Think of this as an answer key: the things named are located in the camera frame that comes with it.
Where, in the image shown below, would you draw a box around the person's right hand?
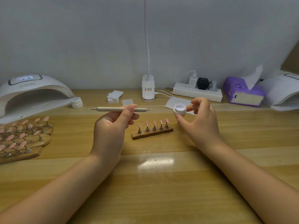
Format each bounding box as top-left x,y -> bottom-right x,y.
175,97 -> 221,152

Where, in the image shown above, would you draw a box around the person's left hand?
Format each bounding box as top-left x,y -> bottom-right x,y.
90,104 -> 140,168

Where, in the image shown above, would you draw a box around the white gel jar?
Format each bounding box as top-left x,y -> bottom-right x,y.
173,103 -> 187,115

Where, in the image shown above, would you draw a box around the grey dotting pen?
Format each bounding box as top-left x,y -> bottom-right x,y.
89,106 -> 153,113

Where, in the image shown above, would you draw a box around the wooden nail holder strip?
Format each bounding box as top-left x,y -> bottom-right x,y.
131,119 -> 174,140

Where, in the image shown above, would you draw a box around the wooden stands with pink nails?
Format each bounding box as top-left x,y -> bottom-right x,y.
0,115 -> 54,164

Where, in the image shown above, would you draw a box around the white nail lamp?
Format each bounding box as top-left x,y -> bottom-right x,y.
0,74 -> 75,125
260,70 -> 299,112

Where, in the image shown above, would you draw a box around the person's left forearm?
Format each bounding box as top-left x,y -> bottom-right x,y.
0,154 -> 115,224

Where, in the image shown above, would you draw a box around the person's right forearm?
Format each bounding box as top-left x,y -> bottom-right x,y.
203,138 -> 299,224

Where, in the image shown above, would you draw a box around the white desk lamp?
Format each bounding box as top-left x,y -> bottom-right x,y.
141,0 -> 156,102

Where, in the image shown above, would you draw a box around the white power strip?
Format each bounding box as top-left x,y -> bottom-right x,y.
172,82 -> 223,103

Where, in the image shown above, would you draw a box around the white paper sheet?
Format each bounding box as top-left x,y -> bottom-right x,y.
164,96 -> 194,115

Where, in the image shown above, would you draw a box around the stack of white cotton pads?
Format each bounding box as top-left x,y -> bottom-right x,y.
107,90 -> 124,103

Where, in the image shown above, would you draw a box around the black plug adapter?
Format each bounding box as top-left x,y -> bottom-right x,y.
197,77 -> 210,91

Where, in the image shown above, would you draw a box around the small closed white jar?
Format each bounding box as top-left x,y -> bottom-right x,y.
70,97 -> 84,109

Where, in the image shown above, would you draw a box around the purple tissue box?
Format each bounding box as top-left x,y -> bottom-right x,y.
223,76 -> 267,108

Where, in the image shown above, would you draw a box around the white tissue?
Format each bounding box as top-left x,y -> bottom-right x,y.
244,65 -> 263,91

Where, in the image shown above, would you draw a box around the brown wooden board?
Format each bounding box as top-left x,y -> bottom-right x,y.
282,42 -> 299,74

